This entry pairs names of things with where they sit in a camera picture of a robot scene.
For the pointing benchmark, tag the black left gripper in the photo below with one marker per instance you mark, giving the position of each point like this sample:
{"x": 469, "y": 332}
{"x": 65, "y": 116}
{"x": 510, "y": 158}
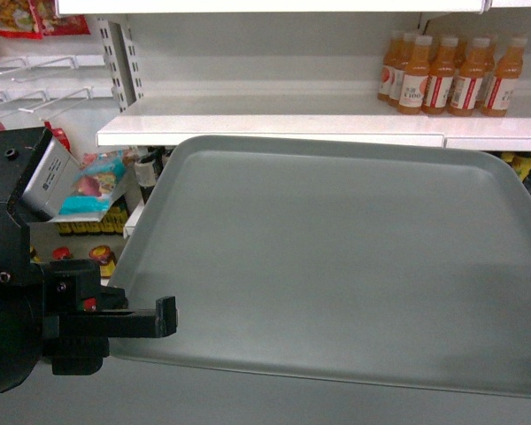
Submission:
{"x": 89, "y": 314}

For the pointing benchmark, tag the grey rectangular serving tray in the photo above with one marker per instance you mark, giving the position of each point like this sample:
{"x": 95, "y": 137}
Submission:
{"x": 351, "y": 262}

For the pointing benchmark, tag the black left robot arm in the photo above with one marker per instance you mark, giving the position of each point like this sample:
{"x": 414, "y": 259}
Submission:
{"x": 21, "y": 278}

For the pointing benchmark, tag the orange juice bottle back left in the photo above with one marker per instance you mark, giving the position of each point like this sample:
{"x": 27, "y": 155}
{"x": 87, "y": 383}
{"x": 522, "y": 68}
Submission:
{"x": 387, "y": 69}

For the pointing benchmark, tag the orange juice bottle C100 front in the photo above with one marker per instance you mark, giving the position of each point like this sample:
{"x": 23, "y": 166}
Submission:
{"x": 415, "y": 77}

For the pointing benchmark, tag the orange juice bottle red stripe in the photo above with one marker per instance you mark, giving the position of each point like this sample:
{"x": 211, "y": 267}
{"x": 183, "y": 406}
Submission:
{"x": 441, "y": 75}

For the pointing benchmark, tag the orange juice bottle barcode label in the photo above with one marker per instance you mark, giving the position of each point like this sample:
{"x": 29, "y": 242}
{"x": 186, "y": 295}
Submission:
{"x": 469, "y": 79}

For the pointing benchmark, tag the orange juice bottle far right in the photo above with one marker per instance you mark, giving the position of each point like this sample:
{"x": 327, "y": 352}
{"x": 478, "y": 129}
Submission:
{"x": 505, "y": 77}

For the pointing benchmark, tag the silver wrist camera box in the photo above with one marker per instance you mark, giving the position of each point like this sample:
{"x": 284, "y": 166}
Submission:
{"x": 51, "y": 182}

